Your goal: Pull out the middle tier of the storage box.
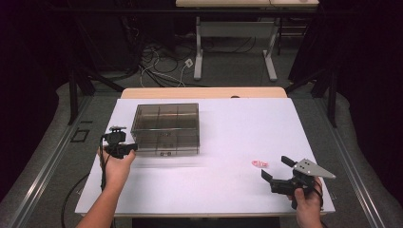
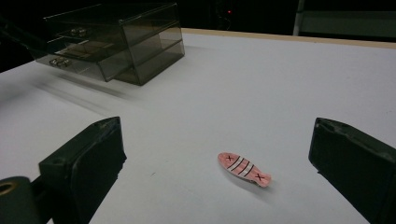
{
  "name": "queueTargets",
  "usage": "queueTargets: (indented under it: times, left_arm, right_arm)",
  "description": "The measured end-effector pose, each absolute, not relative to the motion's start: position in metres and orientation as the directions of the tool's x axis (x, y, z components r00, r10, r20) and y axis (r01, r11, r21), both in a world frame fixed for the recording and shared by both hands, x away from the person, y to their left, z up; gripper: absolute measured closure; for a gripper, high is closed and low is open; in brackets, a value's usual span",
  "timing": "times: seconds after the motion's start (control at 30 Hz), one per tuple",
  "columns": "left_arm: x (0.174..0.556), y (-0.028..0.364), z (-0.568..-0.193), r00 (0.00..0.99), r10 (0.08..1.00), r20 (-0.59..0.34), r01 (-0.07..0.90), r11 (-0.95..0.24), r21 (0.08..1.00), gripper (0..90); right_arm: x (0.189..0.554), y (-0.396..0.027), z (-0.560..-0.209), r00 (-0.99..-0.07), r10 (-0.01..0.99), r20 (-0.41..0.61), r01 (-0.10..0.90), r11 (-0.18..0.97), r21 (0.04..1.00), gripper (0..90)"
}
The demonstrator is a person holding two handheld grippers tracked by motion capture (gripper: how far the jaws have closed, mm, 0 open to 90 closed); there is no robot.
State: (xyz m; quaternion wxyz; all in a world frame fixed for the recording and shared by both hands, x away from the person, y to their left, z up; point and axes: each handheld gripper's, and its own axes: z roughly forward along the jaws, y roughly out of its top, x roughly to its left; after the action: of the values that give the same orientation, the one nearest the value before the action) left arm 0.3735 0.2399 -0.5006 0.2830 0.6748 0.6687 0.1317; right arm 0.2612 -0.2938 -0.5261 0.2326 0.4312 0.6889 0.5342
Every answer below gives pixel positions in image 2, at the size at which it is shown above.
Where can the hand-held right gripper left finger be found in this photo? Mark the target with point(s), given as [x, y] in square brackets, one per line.
[84, 168]

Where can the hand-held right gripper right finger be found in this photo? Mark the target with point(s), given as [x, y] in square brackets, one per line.
[358, 171]

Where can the smoky acrylic drawer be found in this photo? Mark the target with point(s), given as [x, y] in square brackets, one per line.
[96, 28]
[84, 70]
[110, 49]

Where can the pink fish hair clip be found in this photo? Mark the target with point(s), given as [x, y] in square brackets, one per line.
[243, 166]

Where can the smoky acrylic drawer box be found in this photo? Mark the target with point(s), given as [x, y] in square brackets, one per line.
[155, 34]

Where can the white table sheet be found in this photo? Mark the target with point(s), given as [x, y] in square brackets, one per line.
[218, 109]

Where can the white-legged table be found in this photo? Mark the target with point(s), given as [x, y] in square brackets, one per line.
[342, 25]

